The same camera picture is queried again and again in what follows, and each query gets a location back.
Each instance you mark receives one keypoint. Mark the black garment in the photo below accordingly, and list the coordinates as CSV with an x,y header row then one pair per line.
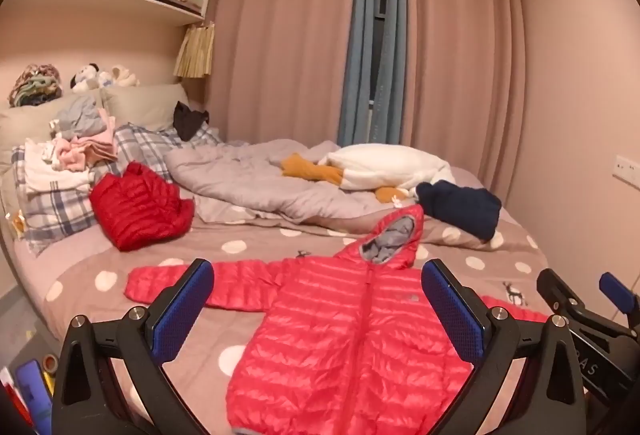
x,y
187,122

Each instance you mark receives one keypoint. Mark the black and white plush toy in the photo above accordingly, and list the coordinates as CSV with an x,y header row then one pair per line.
x,y
85,77

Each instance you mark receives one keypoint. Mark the floral fabric bag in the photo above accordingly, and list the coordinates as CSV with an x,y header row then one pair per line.
x,y
35,85

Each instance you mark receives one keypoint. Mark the dark window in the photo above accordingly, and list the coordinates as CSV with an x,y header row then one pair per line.
x,y
380,65

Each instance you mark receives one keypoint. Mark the plaid pillow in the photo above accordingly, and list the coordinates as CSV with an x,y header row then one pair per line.
x,y
55,210
145,140

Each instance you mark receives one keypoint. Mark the brown polka-dot bed cover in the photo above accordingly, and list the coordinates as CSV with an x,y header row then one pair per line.
x,y
280,240

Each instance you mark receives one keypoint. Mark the pink-red hooded down jacket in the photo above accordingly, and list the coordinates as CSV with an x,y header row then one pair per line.
x,y
350,330

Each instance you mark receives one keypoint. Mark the dark red folded down jacket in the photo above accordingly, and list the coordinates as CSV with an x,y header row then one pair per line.
x,y
140,210

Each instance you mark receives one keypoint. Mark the grey-blue crumpled garment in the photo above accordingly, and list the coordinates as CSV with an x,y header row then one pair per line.
x,y
80,117

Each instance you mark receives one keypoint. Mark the white goose plush toy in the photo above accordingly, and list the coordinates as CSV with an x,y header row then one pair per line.
x,y
390,170

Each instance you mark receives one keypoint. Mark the beige pillow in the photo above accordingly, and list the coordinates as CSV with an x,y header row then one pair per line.
x,y
145,105
30,125

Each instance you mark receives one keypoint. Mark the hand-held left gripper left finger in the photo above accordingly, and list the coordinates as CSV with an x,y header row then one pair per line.
x,y
182,310

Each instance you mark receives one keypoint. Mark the grey quilt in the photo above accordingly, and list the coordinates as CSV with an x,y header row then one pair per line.
x,y
240,185

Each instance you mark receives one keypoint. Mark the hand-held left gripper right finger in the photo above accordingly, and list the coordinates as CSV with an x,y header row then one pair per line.
x,y
452,315

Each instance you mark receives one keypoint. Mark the pink curtain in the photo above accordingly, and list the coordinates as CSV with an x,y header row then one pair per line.
x,y
460,65
280,40

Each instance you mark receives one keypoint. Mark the blue curtain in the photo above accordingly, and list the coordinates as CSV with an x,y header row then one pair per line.
x,y
396,40
357,55

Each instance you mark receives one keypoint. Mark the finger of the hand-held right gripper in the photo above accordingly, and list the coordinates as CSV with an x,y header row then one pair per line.
x,y
555,290
617,292

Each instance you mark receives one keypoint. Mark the tape roll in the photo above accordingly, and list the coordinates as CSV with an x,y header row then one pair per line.
x,y
50,363

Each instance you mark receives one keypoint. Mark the white wall socket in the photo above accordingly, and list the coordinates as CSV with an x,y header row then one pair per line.
x,y
627,171

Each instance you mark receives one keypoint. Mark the navy blue folded garment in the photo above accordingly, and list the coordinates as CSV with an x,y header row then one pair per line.
x,y
465,210

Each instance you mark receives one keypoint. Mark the pile of pink white clothes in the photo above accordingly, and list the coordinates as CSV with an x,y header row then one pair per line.
x,y
75,155

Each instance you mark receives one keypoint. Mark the hanging straw fringe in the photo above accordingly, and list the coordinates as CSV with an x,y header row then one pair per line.
x,y
195,50

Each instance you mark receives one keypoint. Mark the blue flat case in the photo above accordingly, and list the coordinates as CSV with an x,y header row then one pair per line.
x,y
32,390

